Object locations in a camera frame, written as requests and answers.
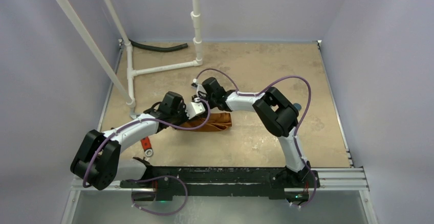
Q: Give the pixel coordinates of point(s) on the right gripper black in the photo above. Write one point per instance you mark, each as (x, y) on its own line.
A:
(206, 97)

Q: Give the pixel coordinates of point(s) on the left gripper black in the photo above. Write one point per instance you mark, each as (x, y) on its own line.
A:
(182, 107)

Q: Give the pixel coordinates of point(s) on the orange cloth napkin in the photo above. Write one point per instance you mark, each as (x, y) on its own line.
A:
(216, 122)

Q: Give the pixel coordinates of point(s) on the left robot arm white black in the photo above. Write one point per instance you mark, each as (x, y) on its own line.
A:
(97, 161)

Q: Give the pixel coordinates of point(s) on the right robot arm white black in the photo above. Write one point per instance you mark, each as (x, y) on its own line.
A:
(276, 112)

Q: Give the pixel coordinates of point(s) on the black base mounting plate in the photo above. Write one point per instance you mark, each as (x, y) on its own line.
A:
(271, 182)

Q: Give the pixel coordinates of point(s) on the small dark blue disc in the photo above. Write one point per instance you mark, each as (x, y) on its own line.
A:
(297, 106)

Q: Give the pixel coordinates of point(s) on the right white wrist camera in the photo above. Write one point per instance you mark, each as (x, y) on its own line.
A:
(200, 92)

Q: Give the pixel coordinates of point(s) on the red handled adjustable wrench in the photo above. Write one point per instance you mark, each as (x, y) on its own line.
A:
(146, 146)

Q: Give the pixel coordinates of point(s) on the aluminium extrusion rail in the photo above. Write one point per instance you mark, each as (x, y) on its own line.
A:
(331, 179)

